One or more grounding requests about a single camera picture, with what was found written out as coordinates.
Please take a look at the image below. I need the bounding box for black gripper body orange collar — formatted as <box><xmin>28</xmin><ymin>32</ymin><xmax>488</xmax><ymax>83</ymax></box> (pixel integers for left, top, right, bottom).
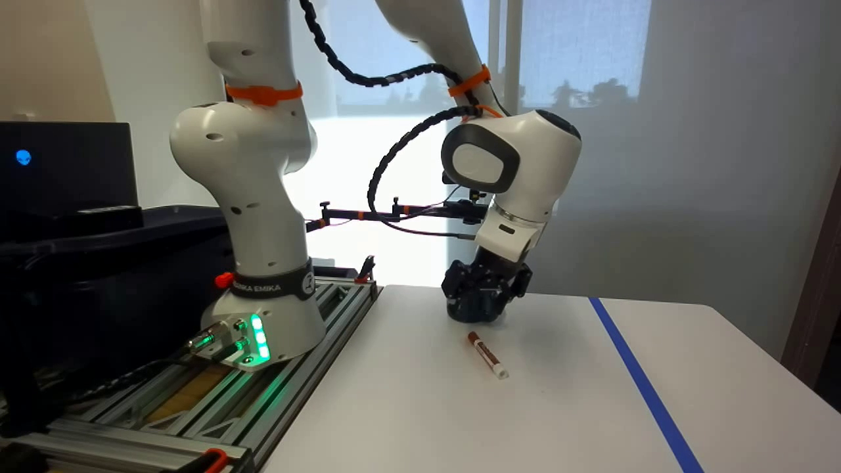
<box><xmin>439</xmin><ymin>254</ymin><xmax>535</xmax><ymax>300</ymax></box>

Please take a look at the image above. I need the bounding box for orange capped white marker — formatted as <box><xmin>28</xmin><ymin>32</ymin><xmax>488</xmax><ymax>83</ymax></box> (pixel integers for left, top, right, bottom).
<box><xmin>464</xmin><ymin>327</ymin><xmax>510</xmax><ymax>381</ymax></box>

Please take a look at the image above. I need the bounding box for blue tape outline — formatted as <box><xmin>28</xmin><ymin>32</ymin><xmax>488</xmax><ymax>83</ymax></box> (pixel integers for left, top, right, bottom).
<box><xmin>585</xmin><ymin>293</ymin><xmax>706</xmax><ymax>473</ymax></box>

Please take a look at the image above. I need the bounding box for black equipment cabinet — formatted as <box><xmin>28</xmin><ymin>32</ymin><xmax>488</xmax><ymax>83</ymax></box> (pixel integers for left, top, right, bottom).
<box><xmin>0</xmin><ymin>204</ymin><xmax>239</xmax><ymax>435</ymax></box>

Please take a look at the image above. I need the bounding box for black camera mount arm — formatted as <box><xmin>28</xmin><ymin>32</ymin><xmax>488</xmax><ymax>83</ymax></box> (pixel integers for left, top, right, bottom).
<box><xmin>304</xmin><ymin>196</ymin><xmax>486</xmax><ymax>234</ymax></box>

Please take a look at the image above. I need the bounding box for aluminium rail base frame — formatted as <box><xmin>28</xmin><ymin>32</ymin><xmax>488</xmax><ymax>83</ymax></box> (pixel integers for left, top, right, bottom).
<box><xmin>0</xmin><ymin>256</ymin><xmax>384</xmax><ymax>473</ymax></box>

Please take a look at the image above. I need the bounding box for orange cable strap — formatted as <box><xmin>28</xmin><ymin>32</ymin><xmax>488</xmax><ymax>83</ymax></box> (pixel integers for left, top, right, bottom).
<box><xmin>446</xmin><ymin>62</ymin><xmax>507</xmax><ymax>121</ymax></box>
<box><xmin>224</xmin><ymin>79</ymin><xmax>304</xmax><ymax>107</ymax></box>

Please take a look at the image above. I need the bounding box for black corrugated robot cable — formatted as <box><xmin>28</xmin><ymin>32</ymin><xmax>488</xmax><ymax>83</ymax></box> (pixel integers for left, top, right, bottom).
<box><xmin>296</xmin><ymin>0</ymin><xmax>507</xmax><ymax>214</ymax></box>

